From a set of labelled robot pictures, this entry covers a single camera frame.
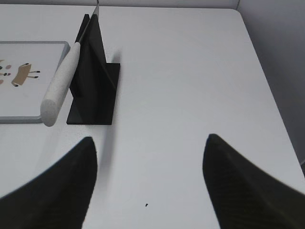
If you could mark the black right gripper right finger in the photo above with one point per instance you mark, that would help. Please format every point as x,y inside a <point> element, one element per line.
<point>244,196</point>

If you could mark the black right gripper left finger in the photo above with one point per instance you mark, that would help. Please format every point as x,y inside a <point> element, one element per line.
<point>58,198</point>

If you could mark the white handled kitchen knife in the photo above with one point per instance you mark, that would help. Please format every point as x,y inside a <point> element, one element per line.
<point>58,88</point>

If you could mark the black knife stand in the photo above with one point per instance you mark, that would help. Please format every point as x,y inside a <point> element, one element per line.
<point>94,84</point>

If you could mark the white grey cutting board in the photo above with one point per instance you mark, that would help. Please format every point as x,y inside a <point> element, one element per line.
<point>26,70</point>

